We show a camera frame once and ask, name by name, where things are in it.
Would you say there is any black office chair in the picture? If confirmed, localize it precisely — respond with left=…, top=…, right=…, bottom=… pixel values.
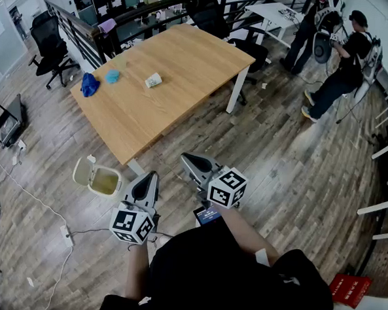
left=178, top=0, right=273, bottom=108
left=26, top=9, right=84, bottom=92

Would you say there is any black platform cart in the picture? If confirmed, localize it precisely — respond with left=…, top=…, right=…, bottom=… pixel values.
left=0, top=92, right=30, bottom=150

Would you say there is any person's right forearm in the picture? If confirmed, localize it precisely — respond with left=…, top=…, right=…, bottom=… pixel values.
left=213, top=205, right=284, bottom=266

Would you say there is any white trash bin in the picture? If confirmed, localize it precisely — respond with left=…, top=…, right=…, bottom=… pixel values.
left=71, top=156, right=124, bottom=198

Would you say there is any person's left forearm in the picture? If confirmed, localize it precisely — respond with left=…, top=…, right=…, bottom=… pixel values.
left=124, top=241, right=152, bottom=301

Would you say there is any white desk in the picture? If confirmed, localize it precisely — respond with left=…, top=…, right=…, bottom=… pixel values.
left=242, top=0, right=306, bottom=49

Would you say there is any red cardboard box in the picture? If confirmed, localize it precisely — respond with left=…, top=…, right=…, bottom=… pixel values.
left=328, top=273, right=374, bottom=310

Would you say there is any person's black clothing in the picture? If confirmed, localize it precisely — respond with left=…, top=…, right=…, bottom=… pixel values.
left=97, top=207, right=340, bottom=310

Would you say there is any black power cable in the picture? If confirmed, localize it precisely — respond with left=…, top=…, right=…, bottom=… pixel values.
left=68, top=225, right=112, bottom=240

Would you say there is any blue cloth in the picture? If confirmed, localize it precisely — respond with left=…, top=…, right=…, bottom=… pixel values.
left=79, top=71, right=102, bottom=99

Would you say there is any chest-mounted phone with screen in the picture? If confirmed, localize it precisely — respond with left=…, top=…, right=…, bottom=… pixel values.
left=192, top=205, right=223, bottom=229

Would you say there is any wooden table with white legs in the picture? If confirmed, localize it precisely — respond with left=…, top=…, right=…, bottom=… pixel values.
left=65, top=16, right=259, bottom=183

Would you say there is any purple cloth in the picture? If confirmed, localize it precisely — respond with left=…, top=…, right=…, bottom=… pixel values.
left=97, top=17, right=118, bottom=35

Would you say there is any white paper cup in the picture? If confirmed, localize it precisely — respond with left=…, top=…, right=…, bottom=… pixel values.
left=144, top=71, right=164, bottom=90

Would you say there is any dark metal railing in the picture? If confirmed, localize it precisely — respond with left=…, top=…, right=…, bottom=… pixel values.
left=40, top=0, right=277, bottom=75

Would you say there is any light blue scrunched ball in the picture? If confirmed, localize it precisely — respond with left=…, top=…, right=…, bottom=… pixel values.
left=103, top=67, right=122, bottom=86

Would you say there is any long white cable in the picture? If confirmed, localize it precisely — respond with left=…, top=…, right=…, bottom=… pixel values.
left=0, top=144, right=81, bottom=310

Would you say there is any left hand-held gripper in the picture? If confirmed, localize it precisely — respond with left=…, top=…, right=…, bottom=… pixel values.
left=109, top=169, right=164, bottom=247

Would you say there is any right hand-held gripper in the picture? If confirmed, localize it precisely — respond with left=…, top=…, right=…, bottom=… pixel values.
left=177, top=151, right=249, bottom=211

